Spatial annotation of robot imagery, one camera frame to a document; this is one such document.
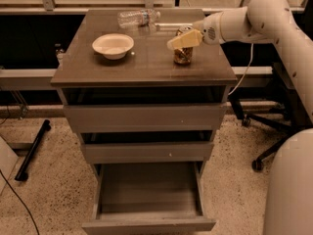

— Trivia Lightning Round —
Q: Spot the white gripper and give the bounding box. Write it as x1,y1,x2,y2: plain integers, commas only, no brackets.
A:
166,13,224,50

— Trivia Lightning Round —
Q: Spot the orange soda can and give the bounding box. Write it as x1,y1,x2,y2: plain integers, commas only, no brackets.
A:
174,24,193,65

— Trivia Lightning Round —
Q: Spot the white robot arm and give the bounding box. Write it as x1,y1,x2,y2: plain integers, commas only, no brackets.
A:
167,0,313,235

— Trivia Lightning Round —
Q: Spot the grey drawer cabinet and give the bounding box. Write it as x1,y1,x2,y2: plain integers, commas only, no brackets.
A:
50,8,238,168

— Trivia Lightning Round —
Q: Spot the grey top drawer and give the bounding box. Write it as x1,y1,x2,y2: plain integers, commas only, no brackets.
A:
61,86,226,133

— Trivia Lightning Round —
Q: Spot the grey drawer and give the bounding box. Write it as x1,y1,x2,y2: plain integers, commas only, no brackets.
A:
81,130,213,164
82,162,215,235
61,86,226,133

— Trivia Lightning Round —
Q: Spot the grey middle drawer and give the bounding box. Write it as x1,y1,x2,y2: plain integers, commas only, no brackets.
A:
81,130,213,164

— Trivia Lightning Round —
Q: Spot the grey bottom drawer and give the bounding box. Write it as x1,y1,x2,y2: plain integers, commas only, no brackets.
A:
82,162,215,235

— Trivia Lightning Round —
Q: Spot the clear plastic water bottle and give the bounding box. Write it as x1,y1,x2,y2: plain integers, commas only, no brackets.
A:
117,9,160,28

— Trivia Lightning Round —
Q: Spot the white paper bowl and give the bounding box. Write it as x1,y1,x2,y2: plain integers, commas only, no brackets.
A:
92,33,134,60

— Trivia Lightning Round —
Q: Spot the black office chair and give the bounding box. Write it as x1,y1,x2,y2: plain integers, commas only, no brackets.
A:
228,63,312,172

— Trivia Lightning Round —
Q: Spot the black bar on floor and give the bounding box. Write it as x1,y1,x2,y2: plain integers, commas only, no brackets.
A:
15,119,51,181

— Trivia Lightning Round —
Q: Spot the white cable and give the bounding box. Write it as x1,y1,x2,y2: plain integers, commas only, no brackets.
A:
227,42,255,97

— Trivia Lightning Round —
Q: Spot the black floor cable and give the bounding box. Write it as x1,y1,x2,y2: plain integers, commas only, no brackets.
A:
0,169,41,235

